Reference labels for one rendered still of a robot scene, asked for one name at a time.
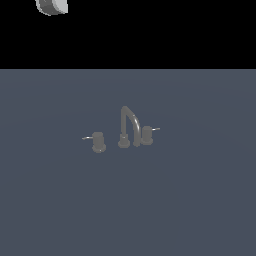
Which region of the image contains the grey curved faucet spout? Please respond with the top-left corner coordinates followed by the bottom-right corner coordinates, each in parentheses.
top-left (117, 105), bottom-right (142, 149)

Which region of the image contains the grey faucet handle valve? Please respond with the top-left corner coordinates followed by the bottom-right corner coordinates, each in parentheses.
top-left (81, 131), bottom-right (107, 154)
top-left (140, 125), bottom-right (161, 147)

